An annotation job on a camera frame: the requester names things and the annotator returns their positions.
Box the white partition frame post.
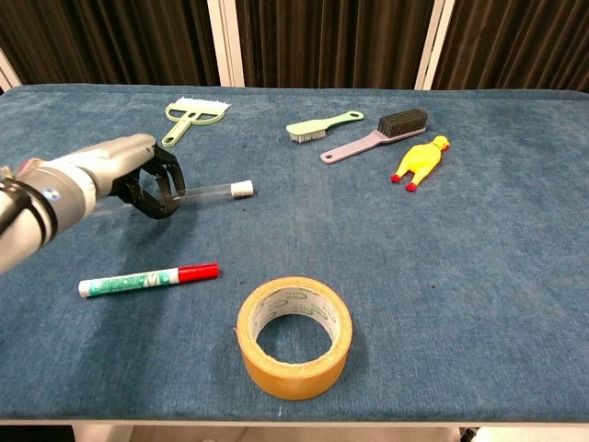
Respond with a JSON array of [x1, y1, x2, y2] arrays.
[[206, 0, 246, 88], [414, 0, 457, 91], [0, 48, 23, 94]]

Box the green scrub brush white bristles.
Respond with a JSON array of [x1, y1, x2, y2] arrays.
[[285, 110, 365, 144]]

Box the transparent tube with white cap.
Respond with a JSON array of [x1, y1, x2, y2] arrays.
[[94, 180, 255, 215]]

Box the yellow tape roll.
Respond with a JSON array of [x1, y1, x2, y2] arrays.
[[236, 275, 354, 401]]

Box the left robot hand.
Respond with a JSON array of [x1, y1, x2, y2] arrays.
[[49, 133, 187, 220]]

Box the red capped white marker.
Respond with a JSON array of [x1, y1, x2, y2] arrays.
[[77, 262, 221, 298]]

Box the blue table cloth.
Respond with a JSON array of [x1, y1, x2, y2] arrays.
[[0, 83, 589, 424]]

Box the purple brush with black bristles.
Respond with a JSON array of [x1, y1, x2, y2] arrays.
[[319, 108, 429, 165]]

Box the green window groove brush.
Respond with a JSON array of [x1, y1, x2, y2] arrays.
[[161, 96, 232, 148]]

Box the yellow rubber chicken toy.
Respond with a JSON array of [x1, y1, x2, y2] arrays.
[[390, 134, 451, 192]]

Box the dark curtain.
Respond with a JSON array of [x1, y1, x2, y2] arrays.
[[0, 0, 589, 92]]

